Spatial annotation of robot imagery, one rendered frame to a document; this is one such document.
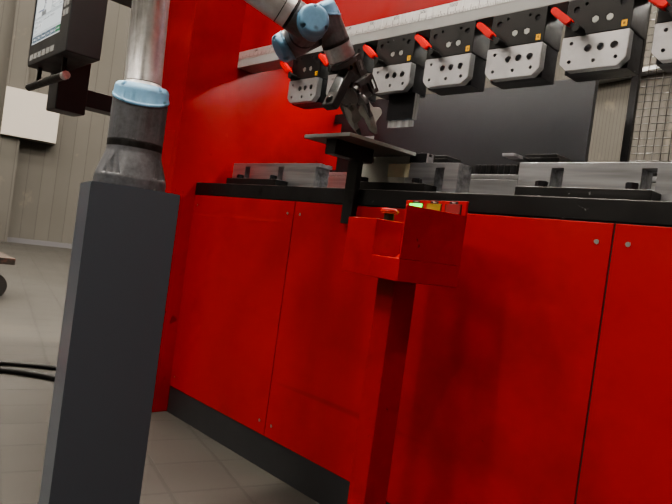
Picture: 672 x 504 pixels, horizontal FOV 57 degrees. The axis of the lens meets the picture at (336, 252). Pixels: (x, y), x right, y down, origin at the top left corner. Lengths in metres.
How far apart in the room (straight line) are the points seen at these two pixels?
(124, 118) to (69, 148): 10.42
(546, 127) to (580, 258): 0.92
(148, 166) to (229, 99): 1.16
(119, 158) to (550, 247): 0.91
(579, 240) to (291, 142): 1.60
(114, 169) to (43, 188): 10.37
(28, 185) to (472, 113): 10.02
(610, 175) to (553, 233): 0.19
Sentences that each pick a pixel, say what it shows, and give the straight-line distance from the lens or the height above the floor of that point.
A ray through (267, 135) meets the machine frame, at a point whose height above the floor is 1.12.
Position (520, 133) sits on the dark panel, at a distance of 2.21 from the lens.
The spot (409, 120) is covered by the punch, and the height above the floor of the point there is 1.10.
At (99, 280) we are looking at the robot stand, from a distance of 1.33.
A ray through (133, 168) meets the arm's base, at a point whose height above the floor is 0.81.
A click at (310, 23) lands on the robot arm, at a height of 1.20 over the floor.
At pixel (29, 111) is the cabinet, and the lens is 11.49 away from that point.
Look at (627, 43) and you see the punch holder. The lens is 1.51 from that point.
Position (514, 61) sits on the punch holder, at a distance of 1.62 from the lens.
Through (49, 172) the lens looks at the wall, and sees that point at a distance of 11.75.
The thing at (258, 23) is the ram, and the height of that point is 1.50.
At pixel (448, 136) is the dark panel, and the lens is 2.37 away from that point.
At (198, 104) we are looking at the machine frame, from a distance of 2.41.
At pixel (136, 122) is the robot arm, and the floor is 0.91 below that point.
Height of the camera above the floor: 0.72
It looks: 1 degrees down
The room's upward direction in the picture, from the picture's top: 8 degrees clockwise
